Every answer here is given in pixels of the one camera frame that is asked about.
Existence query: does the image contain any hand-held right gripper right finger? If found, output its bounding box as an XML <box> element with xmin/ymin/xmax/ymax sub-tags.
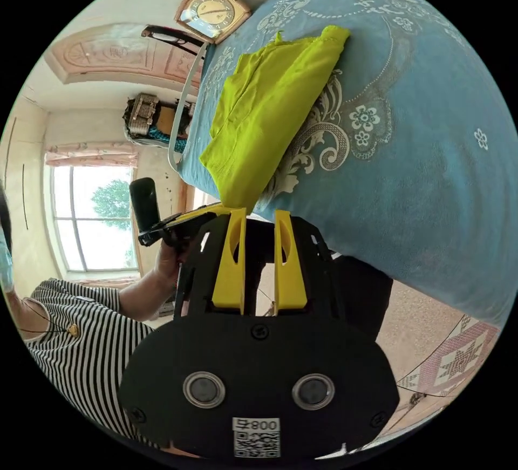
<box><xmin>274</xmin><ymin>209</ymin><xmax>307</xmax><ymax>312</ymax></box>

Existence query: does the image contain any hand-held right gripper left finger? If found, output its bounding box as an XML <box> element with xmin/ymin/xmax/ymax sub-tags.
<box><xmin>212</xmin><ymin>207</ymin><xmax>247</xmax><ymax>316</ymax></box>

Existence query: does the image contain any green t-shirt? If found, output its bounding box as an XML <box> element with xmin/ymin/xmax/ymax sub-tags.
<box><xmin>199</xmin><ymin>24</ymin><xmax>352</xmax><ymax>214</ymax></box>

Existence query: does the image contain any person's left forearm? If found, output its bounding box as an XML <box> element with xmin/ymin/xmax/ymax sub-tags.
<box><xmin>119</xmin><ymin>267</ymin><xmax>179</xmax><ymax>322</ymax></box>

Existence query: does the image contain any person's left hand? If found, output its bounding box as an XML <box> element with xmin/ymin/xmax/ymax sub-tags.
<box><xmin>155</xmin><ymin>237</ymin><xmax>191</xmax><ymax>289</ymax></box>

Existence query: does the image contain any window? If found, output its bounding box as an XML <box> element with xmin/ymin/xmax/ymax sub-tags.
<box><xmin>50</xmin><ymin>165</ymin><xmax>139</xmax><ymax>273</ymax></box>

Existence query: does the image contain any pink curtain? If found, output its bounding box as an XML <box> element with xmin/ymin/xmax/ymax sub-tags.
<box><xmin>44</xmin><ymin>142</ymin><xmax>139</xmax><ymax>169</ymax></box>

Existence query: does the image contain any person's body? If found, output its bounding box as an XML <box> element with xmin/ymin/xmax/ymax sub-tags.
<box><xmin>0</xmin><ymin>180</ymin><xmax>394</xmax><ymax>451</ymax></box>

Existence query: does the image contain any bed with blue floral sheet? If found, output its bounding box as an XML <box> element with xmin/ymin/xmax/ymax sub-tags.
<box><xmin>168</xmin><ymin>0</ymin><xmax>517</xmax><ymax>330</ymax></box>

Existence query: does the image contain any patterned woven floor mat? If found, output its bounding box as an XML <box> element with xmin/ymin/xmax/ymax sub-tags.
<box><xmin>396</xmin><ymin>313</ymin><xmax>503</xmax><ymax>399</ymax></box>

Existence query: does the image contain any square gold wall clock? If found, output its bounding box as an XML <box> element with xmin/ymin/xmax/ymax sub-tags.
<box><xmin>174</xmin><ymin>0</ymin><xmax>252</xmax><ymax>45</ymax></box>

